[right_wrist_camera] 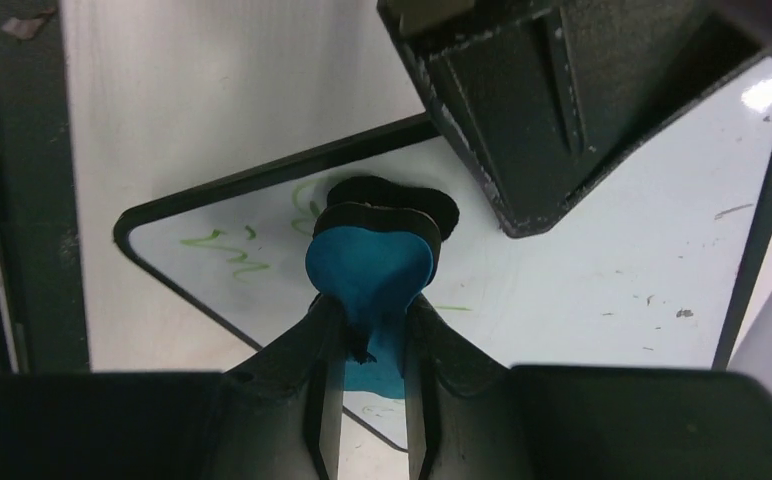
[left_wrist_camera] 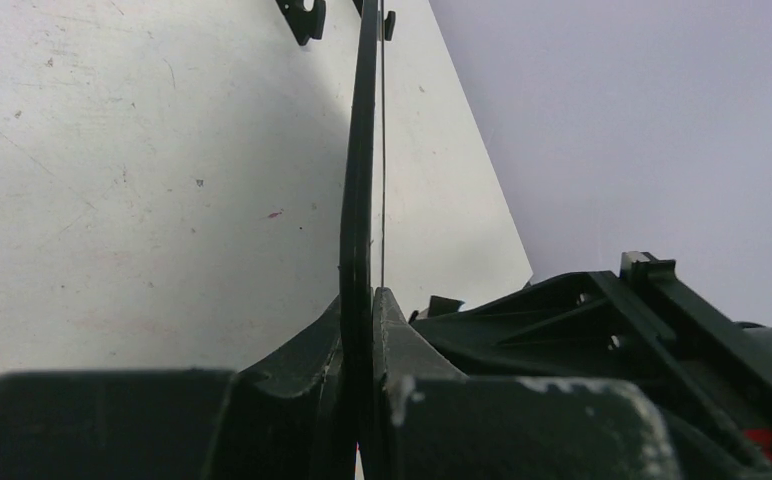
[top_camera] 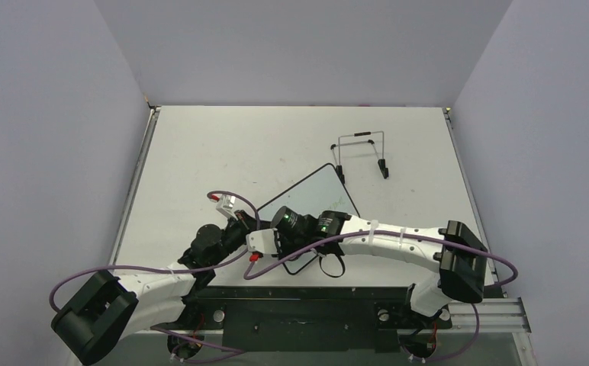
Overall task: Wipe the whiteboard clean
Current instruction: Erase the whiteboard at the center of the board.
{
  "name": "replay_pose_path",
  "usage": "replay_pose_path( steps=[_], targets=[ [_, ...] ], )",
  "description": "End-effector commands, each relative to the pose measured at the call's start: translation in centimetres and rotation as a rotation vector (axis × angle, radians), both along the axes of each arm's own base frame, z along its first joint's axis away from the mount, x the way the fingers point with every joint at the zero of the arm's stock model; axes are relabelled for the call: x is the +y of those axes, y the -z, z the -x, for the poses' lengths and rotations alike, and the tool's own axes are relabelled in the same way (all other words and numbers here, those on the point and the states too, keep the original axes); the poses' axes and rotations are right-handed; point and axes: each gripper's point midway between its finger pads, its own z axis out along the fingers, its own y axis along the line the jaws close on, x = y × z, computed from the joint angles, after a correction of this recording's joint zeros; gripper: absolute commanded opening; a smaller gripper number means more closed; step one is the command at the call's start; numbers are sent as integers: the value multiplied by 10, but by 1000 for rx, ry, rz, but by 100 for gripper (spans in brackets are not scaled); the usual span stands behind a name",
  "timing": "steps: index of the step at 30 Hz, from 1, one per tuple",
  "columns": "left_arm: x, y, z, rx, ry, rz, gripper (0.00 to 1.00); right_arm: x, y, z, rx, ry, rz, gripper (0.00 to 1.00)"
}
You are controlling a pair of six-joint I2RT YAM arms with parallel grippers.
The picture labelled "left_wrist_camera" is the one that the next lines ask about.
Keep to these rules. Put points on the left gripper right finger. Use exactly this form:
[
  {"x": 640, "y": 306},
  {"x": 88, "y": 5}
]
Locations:
[{"x": 435, "y": 422}]

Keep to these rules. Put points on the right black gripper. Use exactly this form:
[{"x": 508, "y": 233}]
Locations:
[{"x": 709, "y": 376}]

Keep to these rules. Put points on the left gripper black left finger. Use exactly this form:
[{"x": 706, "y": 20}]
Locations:
[{"x": 285, "y": 417}]

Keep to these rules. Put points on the black framed whiteboard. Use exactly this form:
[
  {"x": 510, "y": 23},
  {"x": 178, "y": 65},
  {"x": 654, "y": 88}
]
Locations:
[{"x": 355, "y": 239}]

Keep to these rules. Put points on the wire display stand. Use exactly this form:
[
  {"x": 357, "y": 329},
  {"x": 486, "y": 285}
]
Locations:
[{"x": 307, "y": 22}]

